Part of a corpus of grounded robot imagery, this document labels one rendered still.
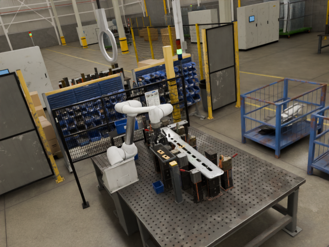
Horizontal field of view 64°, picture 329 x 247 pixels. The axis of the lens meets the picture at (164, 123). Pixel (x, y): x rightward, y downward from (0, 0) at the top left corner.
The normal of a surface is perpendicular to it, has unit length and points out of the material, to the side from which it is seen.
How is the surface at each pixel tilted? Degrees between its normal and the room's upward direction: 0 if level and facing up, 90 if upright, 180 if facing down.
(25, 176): 94
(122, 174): 90
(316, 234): 0
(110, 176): 90
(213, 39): 90
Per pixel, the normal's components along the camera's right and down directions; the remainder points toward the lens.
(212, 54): 0.52, 0.29
